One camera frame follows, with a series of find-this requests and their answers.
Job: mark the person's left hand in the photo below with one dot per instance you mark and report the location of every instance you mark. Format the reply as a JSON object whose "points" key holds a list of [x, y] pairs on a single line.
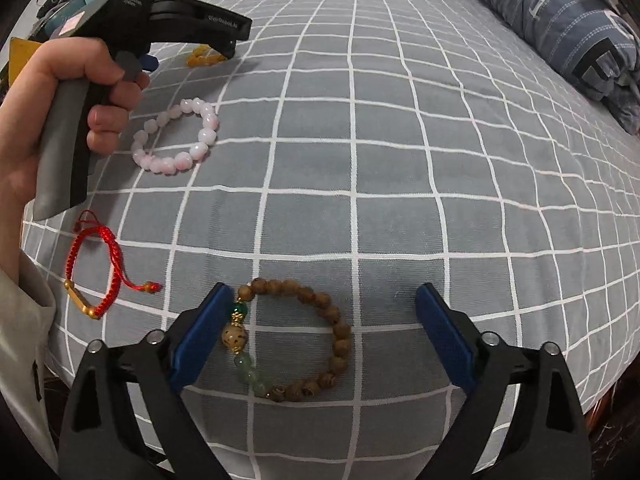
{"points": [[30, 105]]}

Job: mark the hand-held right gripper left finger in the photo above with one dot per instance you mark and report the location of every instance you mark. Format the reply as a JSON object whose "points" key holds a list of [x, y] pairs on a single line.
{"points": [[197, 340]]}

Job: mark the yellow cardboard box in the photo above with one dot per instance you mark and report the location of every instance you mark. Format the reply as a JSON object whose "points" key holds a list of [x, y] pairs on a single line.
{"points": [[22, 55]]}

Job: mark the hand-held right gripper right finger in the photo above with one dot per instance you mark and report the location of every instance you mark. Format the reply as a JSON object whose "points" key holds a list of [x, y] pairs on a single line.
{"points": [[442, 340]]}

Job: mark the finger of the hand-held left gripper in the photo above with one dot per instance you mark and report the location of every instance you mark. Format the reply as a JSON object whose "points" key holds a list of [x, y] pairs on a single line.
{"points": [[220, 47], [210, 17]]}

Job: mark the blue printed folded quilt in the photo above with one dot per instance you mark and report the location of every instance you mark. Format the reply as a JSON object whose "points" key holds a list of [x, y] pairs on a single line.
{"points": [[550, 15]]}

